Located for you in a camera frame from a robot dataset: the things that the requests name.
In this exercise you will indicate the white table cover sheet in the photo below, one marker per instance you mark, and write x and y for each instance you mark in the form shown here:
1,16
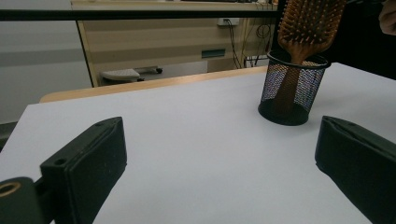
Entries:
202,149

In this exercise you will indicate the white cabinet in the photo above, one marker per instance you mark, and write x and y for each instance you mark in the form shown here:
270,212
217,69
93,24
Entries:
37,62

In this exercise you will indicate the black mesh pen cup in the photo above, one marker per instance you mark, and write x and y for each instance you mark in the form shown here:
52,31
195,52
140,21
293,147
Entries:
308,90

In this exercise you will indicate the black horizontal frame bar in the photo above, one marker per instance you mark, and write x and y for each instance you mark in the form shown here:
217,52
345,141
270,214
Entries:
140,15

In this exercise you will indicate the light wooden desk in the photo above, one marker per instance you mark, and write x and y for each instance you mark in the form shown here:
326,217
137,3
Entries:
149,40

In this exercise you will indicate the black frame strut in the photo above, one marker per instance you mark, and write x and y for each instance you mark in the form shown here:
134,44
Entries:
279,25

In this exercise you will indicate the black curtain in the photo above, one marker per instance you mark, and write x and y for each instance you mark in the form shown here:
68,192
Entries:
361,46

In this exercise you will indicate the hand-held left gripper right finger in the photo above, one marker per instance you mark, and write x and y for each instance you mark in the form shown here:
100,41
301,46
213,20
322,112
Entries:
364,165

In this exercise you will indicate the white wall socket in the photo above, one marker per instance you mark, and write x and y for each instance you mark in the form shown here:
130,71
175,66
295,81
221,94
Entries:
228,21

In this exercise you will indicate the white rolling chair base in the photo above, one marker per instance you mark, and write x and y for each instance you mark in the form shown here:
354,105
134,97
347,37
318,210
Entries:
121,74

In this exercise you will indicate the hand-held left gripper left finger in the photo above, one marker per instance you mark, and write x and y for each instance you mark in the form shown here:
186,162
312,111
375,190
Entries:
90,168

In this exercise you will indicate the brown wooden hairbrush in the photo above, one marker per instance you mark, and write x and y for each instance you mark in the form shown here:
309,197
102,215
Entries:
308,28

